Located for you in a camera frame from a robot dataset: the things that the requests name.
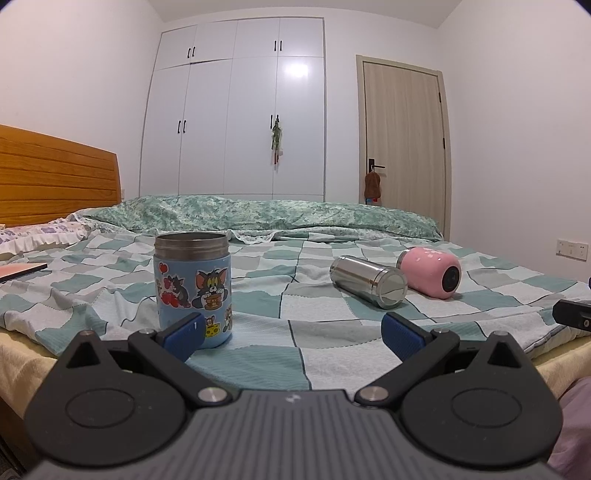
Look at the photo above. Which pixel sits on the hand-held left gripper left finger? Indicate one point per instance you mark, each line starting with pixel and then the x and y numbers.
pixel 187 336

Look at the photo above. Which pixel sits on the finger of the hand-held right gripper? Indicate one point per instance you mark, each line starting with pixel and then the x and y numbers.
pixel 575 314

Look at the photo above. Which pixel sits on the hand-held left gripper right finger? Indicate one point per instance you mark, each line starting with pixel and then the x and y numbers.
pixel 400 339

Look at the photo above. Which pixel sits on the silver steel cup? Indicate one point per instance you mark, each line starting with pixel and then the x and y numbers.
pixel 362 277

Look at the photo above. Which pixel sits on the pink cup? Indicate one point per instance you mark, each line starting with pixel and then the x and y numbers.
pixel 427 270

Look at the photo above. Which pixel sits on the blue cartoon sticker cup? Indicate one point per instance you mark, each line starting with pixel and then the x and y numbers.
pixel 194 277

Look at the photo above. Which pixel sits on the checkered bed sheet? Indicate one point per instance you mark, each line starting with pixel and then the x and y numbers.
pixel 314 318

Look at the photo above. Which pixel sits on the pink clothing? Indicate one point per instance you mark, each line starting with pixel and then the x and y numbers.
pixel 577 429

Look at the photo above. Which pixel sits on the green floral quilt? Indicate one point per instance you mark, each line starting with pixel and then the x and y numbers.
pixel 277 214

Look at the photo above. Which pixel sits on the brown plush toy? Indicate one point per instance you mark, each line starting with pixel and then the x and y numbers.
pixel 372 184

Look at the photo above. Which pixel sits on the yellow mattress cover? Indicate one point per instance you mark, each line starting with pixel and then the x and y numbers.
pixel 23 369

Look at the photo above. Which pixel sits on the red flat book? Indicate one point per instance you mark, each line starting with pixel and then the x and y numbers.
pixel 18 271

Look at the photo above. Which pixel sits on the purple floral pillow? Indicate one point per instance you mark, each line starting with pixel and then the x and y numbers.
pixel 32 235

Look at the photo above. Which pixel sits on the beige wooden door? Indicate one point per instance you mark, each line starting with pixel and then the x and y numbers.
pixel 401 138

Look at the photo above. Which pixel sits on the wooden headboard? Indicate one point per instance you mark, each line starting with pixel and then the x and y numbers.
pixel 51 180

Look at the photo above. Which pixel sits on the green hanging ornament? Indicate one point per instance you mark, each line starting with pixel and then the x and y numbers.
pixel 276 136

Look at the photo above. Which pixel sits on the white wardrobe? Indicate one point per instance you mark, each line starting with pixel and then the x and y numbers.
pixel 231 115

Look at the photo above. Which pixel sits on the white wall socket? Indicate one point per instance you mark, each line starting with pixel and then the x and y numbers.
pixel 572 249

